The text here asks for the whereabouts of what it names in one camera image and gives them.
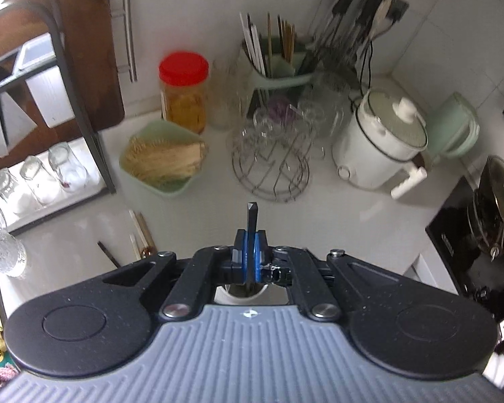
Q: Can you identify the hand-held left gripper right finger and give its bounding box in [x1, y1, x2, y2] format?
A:
[252, 229, 404, 321]

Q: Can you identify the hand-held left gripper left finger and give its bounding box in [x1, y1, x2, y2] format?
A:
[102, 229, 249, 321]

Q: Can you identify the black chopstick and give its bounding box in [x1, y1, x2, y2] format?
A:
[97, 241, 122, 268]
[244, 202, 259, 297]

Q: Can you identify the white ceramic mug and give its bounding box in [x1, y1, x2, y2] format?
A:
[213, 283, 292, 306]

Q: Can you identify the tan wooden chopstick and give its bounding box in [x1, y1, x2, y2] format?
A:
[136, 212, 158, 261]

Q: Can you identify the row of hanging kitchen utensils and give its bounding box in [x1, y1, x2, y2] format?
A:
[300, 0, 393, 80]

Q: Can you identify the green plastic basket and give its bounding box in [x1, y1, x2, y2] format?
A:
[118, 118, 211, 196]

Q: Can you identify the black induction cooktop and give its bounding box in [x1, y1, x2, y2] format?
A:
[425, 176, 504, 320]

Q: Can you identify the enoki mushroom bunch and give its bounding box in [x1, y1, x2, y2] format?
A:
[124, 134, 208, 181]

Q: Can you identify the white rice cooker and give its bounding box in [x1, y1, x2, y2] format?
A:
[332, 88, 430, 200]

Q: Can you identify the purple scrubber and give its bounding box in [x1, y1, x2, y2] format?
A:
[266, 96, 295, 122]

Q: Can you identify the tall clear glass jar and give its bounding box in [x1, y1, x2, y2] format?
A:
[210, 56, 246, 131]

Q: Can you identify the green utensil drainer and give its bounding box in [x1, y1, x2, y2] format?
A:
[239, 40, 320, 93]

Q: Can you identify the clear glass pitcher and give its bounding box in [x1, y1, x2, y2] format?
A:
[296, 71, 353, 139]

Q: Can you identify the clear drinking glass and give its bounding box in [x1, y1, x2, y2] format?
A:
[48, 142, 88, 193]
[0, 168, 26, 215]
[19, 155, 53, 206]

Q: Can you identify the green electric kettle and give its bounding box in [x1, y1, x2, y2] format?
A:
[424, 91, 480, 160]

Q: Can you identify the white drying tray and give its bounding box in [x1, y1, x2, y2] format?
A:
[0, 136, 110, 236]

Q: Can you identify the bunch of upright chopsticks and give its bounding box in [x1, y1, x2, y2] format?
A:
[239, 10, 297, 78]

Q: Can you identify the textured tall glass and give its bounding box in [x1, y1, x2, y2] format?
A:
[0, 195, 28, 278]

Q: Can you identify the brown wooden cutting board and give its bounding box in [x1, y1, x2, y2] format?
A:
[23, 0, 126, 133]

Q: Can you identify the pink cloth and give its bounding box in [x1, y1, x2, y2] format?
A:
[0, 363, 19, 393]

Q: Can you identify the round wire glass rack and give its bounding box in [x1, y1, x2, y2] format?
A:
[231, 134, 311, 202]

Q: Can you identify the black-frame tray of glasses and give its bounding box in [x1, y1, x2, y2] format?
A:
[0, 0, 118, 236]

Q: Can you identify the metal cabinet handle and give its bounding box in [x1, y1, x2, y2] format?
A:
[111, 0, 138, 82]

